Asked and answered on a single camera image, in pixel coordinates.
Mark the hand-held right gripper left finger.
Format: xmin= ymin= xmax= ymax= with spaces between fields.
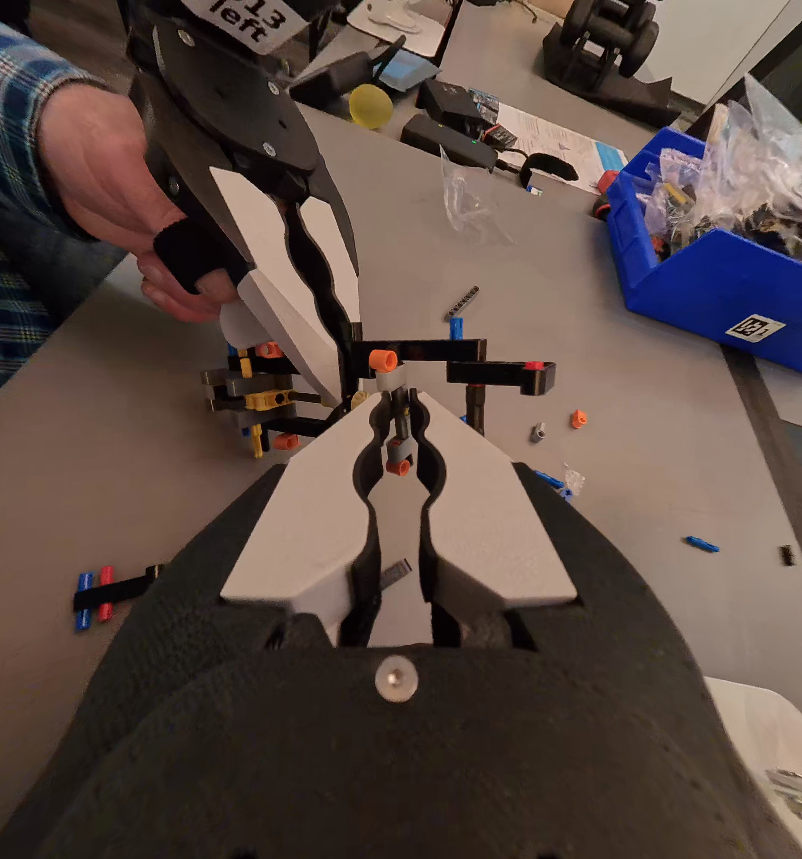
xmin=221 ymin=391 xmax=384 ymax=645

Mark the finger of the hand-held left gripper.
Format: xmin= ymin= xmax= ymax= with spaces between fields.
xmin=209 ymin=166 xmax=346 ymax=407
xmin=297 ymin=196 xmax=362 ymax=324

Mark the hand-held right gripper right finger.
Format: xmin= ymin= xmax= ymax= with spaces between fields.
xmin=411 ymin=391 xmax=578 ymax=645

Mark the black lego gear frame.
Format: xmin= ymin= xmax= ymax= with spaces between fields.
xmin=337 ymin=322 xmax=370 ymax=412

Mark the grey orange-ended lego link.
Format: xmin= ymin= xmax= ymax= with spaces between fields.
xmin=369 ymin=349 xmax=419 ymax=478

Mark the black lego chassis assembly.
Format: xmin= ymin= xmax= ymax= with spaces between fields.
xmin=201 ymin=317 xmax=558 ymax=460

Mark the person's left forearm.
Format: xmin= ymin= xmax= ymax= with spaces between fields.
xmin=0 ymin=7 xmax=130 ymax=242

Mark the person's left hand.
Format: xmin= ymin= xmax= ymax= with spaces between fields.
xmin=38 ymin=86 xmax=242 ymax=324

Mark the black flat device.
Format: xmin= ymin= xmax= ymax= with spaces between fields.
xmin=290 ymin=50 xmax=376 ymax=112

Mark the yellow ball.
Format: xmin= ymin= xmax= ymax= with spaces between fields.
xmin=349 ymin=84 xmax=396 ymax=130

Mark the clear plastic bag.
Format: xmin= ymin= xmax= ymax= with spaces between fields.
xmin=439 ymin=144 xmax=516 ymax=247

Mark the black power adapter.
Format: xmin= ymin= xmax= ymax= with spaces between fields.
xmin=400 ymin=113 xmax=500 ymax=173
xmin=416 ymin=79 xmax=497 ymax=126

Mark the blue pad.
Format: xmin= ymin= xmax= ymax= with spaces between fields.
xmin=377 ymin=50 xmax=440 ymax=92

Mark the white paper sheet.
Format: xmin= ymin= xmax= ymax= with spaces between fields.
xmin=488 ymin=104 xmax=630 ymax=197

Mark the red black small tool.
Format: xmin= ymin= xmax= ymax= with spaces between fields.
xmin=589 ymin=170 xmax=621 ymax=221

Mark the blue plastic bin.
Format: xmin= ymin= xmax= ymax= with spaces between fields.
xmin=606 ymin=128 xmax=802 ymax=377

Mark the black dumbbell rack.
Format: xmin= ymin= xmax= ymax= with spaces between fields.
xmin=542 ymin=0 xmax=685 ymax=130

